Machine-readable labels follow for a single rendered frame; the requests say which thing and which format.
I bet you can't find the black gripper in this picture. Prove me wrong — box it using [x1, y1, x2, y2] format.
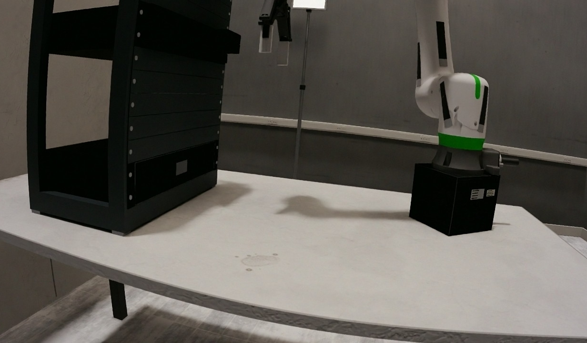
[258, 0, 292, 65]

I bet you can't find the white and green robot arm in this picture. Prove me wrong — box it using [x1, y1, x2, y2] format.
[415, 0, 519, 175]

